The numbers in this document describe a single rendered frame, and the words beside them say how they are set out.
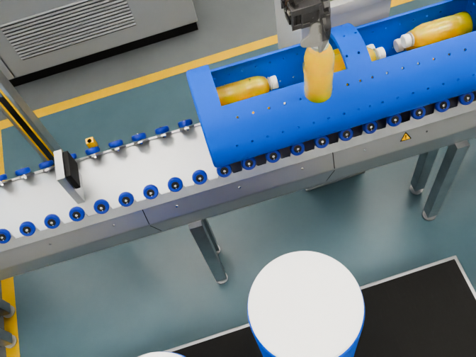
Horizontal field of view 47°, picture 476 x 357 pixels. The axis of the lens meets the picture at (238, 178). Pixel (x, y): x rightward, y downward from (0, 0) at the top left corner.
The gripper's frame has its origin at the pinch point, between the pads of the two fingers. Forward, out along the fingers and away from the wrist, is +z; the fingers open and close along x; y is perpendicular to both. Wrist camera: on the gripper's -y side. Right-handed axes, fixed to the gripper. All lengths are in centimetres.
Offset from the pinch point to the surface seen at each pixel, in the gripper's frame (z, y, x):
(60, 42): 117, 88, -155
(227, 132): 26.3, 24.2, -2.4
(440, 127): 55, -40, 0
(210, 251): 105, 41, -6
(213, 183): 51, 32, -3
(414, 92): 30.2, -26.6, 0.7
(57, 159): 35, 72, -18
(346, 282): 40, 8, 41
